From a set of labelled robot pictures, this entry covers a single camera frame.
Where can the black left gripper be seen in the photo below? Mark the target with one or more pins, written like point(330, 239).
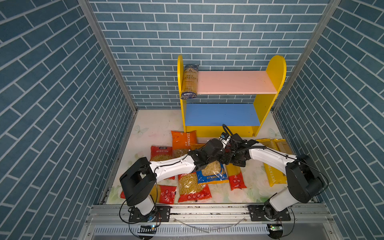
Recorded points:
point(221, 159)

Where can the aluminium corner post left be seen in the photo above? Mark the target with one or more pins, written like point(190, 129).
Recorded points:
point(93, 22)

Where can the yellow blue pasta bag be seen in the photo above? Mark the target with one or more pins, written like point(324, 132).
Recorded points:
point(197, 146)

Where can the aluminium corner post right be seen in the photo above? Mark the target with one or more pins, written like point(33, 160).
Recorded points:
point(320, 27)

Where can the yellow shelf unit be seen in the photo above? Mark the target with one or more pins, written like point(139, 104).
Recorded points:
point(241, 100)

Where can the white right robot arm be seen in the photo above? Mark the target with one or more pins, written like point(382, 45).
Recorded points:
point(304, 181)

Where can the dark blue spaghetti bag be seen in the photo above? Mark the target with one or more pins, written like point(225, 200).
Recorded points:
point(190, 82)

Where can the red spaghetti bag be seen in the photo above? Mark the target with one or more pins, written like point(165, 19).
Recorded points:
point(235, 176)
point(164, 194)

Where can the red macaroni bag front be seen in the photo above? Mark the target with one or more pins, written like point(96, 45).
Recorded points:
point(191, 190)

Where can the red macaroni bag back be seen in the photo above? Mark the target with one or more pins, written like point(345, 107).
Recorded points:
point(161, 153)

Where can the aluminium corner post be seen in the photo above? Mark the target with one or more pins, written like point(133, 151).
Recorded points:
point(93, 22)
point(320, 27)

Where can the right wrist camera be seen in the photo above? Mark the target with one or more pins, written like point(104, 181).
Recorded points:
point(225, 138)

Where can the blue elbow pasta bag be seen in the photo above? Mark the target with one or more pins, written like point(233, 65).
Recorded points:
point(213, 173)

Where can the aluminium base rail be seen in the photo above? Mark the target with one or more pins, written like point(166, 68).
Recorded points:
point(212, 222)

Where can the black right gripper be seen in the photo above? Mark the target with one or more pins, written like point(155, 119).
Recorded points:
point(240, 164)

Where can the red macaroni bag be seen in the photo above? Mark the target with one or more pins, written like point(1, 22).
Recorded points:
point(161, 153)
point(191, 190)

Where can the orange pasta bag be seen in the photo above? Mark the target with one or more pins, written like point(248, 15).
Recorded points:
point(181, 140)

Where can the yellow spaghetti box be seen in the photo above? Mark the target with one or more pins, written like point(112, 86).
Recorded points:
point(283, 146)
point(274, 176)

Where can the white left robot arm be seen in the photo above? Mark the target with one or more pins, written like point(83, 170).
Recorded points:
point(138, 181)

